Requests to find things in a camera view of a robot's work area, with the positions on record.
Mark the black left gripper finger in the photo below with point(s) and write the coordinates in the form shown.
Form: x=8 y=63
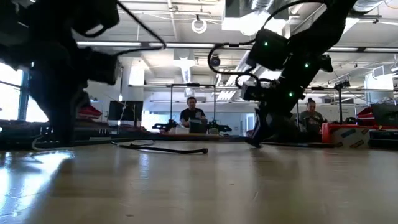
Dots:
x=62 y=133

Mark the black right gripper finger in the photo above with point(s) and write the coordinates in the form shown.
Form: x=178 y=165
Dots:
x=258 y=127

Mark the black duct cover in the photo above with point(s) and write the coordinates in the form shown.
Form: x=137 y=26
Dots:
x=102 y=142

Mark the long black zip tie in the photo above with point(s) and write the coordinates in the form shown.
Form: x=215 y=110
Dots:
x=186 y=151

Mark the background black robot arm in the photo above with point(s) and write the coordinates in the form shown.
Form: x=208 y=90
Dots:
x=161 y=126
x=222 y=127

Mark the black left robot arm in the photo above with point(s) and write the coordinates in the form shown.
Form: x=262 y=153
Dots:
x=46 y=40

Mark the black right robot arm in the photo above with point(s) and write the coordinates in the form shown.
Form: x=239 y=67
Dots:
x=311 y=46

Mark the red storage bin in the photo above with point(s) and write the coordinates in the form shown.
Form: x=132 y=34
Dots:
x=365 y=113
x=91 y=112

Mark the person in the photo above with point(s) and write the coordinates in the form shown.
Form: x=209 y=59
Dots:
x=311 y=119
x=192 y=115

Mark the orange tape dispenser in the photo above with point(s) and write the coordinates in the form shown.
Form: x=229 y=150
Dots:
x=325 y=133

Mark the black stand pole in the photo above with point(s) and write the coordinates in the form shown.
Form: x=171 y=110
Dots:
x=340 y=105

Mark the black monitor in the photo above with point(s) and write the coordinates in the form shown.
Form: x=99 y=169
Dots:
x=124 y=110

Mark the black ceiling spot lamp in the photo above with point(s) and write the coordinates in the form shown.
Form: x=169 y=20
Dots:
x=214 y=61

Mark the boxy ceiling air unit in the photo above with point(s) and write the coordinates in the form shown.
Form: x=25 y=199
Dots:
x=239 y=21

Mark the dark screen panel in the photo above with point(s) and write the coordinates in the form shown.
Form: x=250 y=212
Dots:
x=385 y=115

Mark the overhead rig light bar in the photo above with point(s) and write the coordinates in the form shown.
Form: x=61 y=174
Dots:
x=186 y=45

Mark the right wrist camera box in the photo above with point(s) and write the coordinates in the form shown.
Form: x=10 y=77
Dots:
x=249 y=91

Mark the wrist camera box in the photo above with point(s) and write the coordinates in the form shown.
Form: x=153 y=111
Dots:
x=249 y=91
x=101 y=68

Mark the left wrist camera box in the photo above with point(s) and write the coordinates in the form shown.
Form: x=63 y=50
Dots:
x=101 y=68

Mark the black background station frame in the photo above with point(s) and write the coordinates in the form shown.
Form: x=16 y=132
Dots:
x=192 y=84
x=357 y=89

